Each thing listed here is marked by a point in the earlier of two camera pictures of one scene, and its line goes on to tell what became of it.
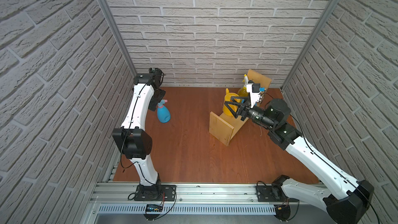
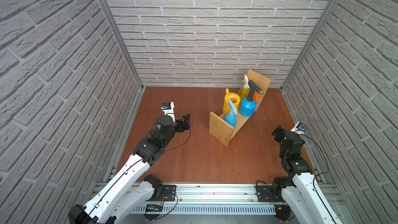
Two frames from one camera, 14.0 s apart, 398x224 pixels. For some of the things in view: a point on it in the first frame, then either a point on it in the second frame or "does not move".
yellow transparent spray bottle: x=242 y=92 does not move
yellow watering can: x=228 y=98 does not move
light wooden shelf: x=223 y=127 does not move
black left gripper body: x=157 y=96 to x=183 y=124
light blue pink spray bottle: x=163 y=113 to x=230 y=119
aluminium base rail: x=111 y=198 does not move
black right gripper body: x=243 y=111 to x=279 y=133
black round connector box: x=283 y=212 does not move
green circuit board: x=154 y=208 does not move
